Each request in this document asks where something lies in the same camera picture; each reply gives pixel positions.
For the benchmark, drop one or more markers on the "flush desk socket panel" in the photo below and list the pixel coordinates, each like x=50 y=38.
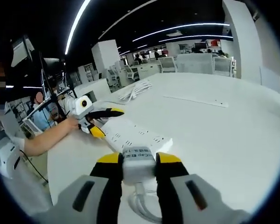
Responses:
x=196 y=100

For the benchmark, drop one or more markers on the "white desk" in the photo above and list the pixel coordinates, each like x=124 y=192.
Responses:
x=212 y=144

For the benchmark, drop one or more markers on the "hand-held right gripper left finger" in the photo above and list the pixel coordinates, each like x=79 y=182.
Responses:
x=109 y=186

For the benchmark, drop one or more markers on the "long curved ceiling light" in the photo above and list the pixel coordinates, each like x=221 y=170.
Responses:
x=74 y=28

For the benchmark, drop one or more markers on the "raised monitor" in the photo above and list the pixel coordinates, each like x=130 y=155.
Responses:
x=21 y=52

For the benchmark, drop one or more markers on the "black stand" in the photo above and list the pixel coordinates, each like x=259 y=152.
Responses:
x=60 y=107

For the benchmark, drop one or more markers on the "large white mesh chair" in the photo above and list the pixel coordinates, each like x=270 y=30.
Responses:
x=194 y=64

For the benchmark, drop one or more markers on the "grey worn device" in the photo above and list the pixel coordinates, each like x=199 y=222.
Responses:
x=2 y=151

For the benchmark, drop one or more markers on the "white power strip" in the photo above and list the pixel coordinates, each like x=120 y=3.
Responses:
x=135 y=134

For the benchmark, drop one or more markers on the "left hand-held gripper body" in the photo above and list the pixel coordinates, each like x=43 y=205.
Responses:
x=82 y=107

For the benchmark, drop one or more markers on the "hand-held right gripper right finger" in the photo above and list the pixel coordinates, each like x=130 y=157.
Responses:
x=172 y=186

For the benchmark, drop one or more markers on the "white charger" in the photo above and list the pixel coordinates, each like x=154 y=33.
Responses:
x=138 y=168

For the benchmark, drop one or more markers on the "white desk partition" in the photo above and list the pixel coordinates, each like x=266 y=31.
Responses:
x=95 y=89

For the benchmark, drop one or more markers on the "ceiling light strip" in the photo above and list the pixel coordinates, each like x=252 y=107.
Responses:
x=196 y=37
x=177 y=28

